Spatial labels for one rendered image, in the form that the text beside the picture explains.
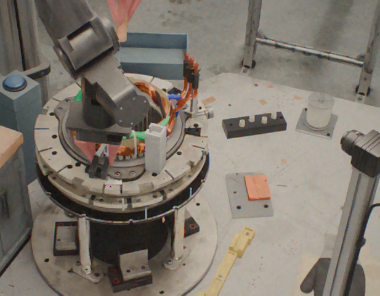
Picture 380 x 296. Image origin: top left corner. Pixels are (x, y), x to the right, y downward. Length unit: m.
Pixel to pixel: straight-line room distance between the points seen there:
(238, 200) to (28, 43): 0.59
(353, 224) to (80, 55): 0.45
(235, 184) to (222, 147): 0.14
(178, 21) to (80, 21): 2.55
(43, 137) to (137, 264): 0.32
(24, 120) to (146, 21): 2.00
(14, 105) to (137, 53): 0.30
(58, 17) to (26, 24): 0.75
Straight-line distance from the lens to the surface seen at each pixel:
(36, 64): 1.96
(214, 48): 3.55
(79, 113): 1.31
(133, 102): 1.17
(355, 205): 1.17
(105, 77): 1.18
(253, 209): 1.80
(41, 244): 1.73
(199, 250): 1.71
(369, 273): 1.75
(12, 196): 1.65
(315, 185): 1.89
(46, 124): 1.55
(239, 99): 2.09
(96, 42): 1.17
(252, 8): 3.30
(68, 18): 1.15
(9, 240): 1.71
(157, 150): 1.40
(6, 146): 1.56
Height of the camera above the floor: 2.13
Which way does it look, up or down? 44 degrees down
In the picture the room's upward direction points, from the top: 3 degrees clockwise
